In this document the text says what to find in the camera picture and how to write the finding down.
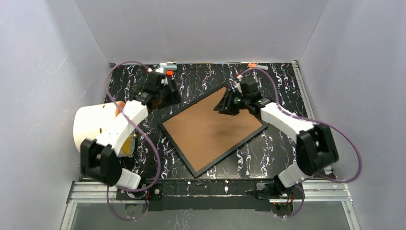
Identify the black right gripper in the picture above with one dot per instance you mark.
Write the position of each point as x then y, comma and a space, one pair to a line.
231, 103

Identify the brown backing board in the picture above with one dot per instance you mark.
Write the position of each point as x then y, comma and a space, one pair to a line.
209, 133

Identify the black orange marker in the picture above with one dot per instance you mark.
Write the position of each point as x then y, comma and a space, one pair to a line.
169, 73

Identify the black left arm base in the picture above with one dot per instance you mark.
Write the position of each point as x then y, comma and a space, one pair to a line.
154, 193

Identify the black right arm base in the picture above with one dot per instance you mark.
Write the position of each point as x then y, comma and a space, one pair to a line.
273, 189

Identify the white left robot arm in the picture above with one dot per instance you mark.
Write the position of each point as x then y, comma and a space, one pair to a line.
100, 155

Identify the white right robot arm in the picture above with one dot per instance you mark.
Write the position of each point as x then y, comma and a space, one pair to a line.
315, 147

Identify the white cylinder orange lid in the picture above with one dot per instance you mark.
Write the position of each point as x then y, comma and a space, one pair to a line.
90, 121

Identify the aluminium rail frame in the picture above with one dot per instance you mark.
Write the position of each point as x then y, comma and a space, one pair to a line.
326, 207

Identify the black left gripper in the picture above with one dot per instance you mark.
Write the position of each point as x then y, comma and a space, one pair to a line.
165, 92

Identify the black picture frame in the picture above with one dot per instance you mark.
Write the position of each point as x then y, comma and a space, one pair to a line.
219, 158

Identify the orange white marker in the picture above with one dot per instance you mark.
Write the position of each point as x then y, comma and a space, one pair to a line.
253, 65

